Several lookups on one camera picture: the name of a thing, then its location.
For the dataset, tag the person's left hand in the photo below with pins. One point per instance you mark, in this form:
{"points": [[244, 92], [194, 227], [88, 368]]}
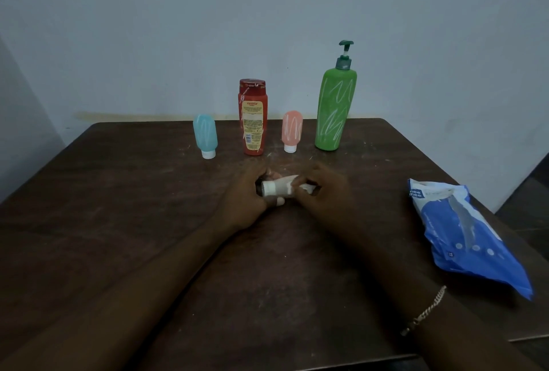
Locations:
{"points": [[242, 203]]}

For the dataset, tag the person's right hand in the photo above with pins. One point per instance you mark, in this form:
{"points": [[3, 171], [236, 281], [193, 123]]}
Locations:
{"points": [[328, 199]]}

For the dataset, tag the person's left thumb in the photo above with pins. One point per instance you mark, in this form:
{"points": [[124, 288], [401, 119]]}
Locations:
{"points": [[271, 175]]}

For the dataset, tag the person's right fingers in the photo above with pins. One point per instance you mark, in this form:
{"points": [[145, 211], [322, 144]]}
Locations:
{"points": [[305, 182]]}

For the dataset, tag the small white squeeze bottle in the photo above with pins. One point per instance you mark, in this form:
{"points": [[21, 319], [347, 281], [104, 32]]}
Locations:
{"points": [[281, 187]]}

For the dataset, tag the person's right forearm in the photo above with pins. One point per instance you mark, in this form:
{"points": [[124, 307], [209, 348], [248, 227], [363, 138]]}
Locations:
{"points": [[429, 302]]}

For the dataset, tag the person's left forearm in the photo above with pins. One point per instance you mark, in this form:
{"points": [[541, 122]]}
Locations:
{"points": [[120, 297]]}

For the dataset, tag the pink squeeze travel bottle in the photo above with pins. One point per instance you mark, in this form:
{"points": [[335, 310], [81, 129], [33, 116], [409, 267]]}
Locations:
{"points": [[292, 130]]}

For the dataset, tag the red shampoo bottle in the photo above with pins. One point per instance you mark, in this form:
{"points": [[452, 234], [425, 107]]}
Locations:
{"points": [[253, 116]]}

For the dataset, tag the blue squeeze travel bottle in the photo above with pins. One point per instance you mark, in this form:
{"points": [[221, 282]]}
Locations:
{"points": [[205, 134]]}

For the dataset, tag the green pump dispenser bottle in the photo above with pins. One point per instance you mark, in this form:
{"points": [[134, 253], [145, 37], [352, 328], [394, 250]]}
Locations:
{"points": [[335, 104]]}

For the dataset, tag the blue wet wipes packet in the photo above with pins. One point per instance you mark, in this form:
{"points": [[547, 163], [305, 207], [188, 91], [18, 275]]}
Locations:
{"points": [[463, 233]]}

